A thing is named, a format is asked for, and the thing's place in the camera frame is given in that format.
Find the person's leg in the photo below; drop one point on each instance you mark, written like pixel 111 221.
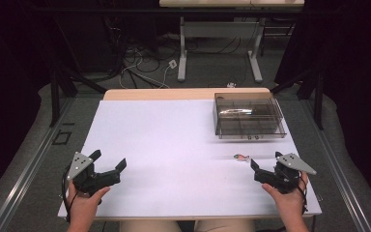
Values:
pixel 223 226
pixel 151 226

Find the transparent grey compartment box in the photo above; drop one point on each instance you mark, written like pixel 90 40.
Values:
pixel 249 117

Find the black horizontal frame bar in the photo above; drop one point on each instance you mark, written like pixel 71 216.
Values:
pixel 174 11

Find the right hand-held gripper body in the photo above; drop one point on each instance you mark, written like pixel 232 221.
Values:
pixel 283 179

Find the person's left leg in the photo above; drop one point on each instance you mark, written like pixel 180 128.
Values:
pixel 151 226

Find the person's right leg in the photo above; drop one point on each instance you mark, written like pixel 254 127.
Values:
pixel 223 226

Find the light wooden table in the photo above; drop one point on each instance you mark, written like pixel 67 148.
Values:
pixel 161 94

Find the black metal stand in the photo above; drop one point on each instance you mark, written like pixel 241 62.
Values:
pixel 318 100
pixel 54 100

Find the person's left hand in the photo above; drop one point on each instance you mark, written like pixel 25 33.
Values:
pixel 84 204

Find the white table mat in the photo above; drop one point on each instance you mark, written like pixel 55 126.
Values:
pixel 174 154

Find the white-legged desk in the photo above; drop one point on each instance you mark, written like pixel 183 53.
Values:
pixel 220 29

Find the small fish-shaped colourful item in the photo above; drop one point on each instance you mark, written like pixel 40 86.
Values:
pixel 241 157

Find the metal floor rail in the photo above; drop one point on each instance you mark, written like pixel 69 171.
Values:
pixel 29 162
pixel 341 161

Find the person's right hand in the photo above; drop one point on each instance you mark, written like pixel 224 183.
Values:
pixel 288 201

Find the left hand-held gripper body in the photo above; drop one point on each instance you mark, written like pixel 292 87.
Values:
pixel 90 180

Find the small white plug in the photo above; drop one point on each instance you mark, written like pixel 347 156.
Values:
pixel 231 85

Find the white power adapter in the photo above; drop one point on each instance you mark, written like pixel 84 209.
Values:
pixel 172 63

